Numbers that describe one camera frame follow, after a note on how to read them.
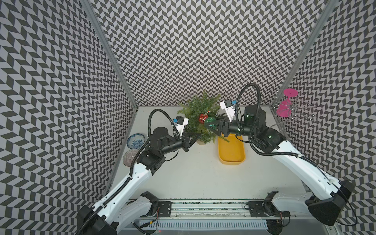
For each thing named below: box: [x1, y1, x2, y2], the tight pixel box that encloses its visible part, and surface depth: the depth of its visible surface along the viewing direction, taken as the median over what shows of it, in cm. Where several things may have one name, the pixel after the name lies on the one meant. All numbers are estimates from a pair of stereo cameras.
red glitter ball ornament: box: [198, 113, 209, 124], surface depth 72 cm
